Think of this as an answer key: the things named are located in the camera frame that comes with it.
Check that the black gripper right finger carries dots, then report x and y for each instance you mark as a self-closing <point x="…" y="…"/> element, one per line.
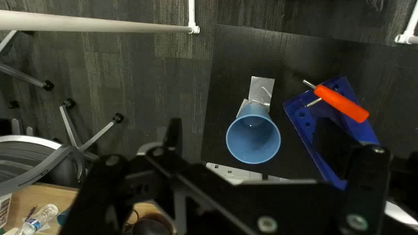
<point x="366" y="191"/>

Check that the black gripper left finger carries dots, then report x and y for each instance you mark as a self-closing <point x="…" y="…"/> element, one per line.
<point x="102" y="191"/>

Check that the light blue plastic cup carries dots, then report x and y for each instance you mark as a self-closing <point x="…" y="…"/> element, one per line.
<point x="253" y="139"/>

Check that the dark round roll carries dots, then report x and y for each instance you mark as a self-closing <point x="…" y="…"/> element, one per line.
<point x="151" y="226"/>

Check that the wooden table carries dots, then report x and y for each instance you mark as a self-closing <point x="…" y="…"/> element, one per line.
<point x="40" y="196"/>

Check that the clear plastic water bottle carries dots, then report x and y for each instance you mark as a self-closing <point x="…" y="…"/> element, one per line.
<point x="40" y="217"/>

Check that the gray office chair base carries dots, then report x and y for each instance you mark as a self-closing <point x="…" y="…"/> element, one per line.
<point x="70" y="126"/>

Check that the blue plastic rack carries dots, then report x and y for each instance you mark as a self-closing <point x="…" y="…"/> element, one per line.
<point x="305" y="118"/>

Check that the gray flat plate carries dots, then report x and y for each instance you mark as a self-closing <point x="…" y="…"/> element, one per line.
<point x="262" y="86"/>

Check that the black table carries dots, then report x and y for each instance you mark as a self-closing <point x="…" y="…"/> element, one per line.
<point x="244" y="56"/>

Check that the white flat bracket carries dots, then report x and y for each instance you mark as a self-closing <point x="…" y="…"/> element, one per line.
<point x="244" y="174"/>

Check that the white pipe frame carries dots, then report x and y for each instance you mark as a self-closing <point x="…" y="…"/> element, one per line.
<point x="409" y="33"/>
<point x="87" y="24"/>

